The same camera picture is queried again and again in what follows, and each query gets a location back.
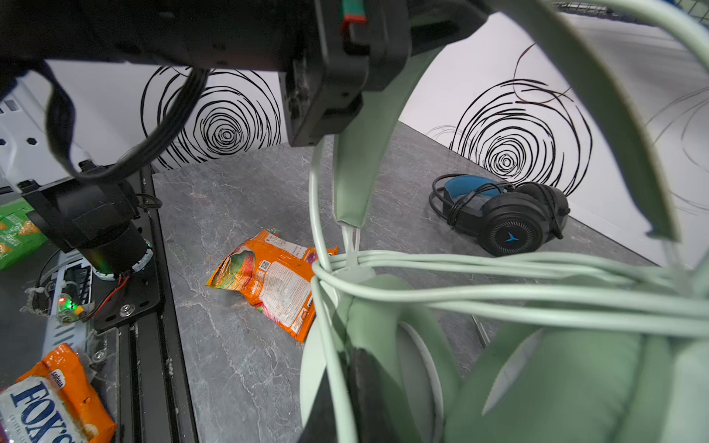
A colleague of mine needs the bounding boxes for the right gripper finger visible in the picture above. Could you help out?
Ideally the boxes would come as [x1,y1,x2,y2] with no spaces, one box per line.
[298,348,388,442]

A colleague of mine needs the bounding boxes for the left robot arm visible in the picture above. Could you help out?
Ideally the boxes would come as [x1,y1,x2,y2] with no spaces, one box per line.
[1,1,490,280]

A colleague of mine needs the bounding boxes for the Fox's fruits candy bag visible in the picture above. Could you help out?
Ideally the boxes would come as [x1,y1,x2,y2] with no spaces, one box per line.
[1,343,117,442]

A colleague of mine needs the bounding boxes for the black gaming headphones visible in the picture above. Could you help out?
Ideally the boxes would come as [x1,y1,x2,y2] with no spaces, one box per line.
[428,173,571,257]

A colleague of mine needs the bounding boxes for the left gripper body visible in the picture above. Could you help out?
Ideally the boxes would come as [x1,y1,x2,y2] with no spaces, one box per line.
[280,1,487,147]

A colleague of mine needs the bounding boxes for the orange snack bag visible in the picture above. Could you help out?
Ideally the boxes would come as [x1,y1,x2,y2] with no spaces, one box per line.
[207,230,319,343]

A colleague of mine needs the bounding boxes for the mint green headphones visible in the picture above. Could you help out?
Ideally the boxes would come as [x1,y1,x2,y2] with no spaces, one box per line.
[304,1,708,442]

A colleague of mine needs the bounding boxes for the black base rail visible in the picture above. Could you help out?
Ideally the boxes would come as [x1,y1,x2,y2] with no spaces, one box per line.
[88,165,201,443]

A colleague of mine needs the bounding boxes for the green snack bag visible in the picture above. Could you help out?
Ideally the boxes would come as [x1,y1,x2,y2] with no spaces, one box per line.
[0,199,47,271]

